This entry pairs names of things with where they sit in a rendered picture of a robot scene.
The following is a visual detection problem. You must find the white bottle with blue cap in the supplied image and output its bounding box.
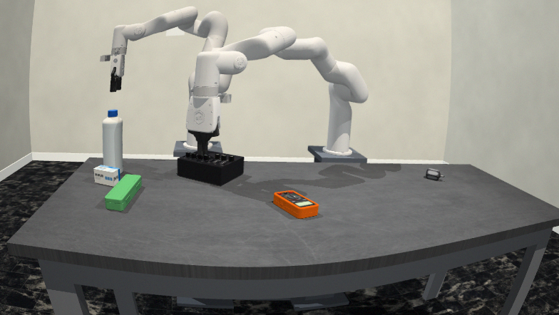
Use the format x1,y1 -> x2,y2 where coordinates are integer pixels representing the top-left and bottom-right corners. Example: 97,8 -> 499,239
102,110 -> 123,174

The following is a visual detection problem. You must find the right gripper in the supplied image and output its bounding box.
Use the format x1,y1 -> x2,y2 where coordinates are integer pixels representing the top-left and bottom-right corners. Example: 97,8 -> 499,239
110,53 -> 126,92

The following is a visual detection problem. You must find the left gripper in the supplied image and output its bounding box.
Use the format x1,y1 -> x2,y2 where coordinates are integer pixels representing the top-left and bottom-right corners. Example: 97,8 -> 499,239
186,95 -> 221,156

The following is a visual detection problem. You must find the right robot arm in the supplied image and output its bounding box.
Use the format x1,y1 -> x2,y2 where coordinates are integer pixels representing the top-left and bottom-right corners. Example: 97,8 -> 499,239
100,6 -> 232,150

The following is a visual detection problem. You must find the dark grey lighting desk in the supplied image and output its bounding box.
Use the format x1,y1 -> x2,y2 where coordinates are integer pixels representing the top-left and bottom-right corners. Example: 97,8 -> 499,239
178,150 -> 244,185

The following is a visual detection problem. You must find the orange multimeter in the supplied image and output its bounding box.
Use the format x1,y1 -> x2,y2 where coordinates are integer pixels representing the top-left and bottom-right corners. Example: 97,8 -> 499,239
273,190 -> 319,219

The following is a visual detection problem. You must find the green pencil case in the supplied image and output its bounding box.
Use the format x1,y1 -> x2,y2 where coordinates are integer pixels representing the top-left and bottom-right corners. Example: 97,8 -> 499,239
105,174 -> 142,211

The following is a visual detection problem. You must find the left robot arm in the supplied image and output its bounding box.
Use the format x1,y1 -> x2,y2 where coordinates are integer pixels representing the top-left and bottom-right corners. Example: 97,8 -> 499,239
190,26 -> 369,156

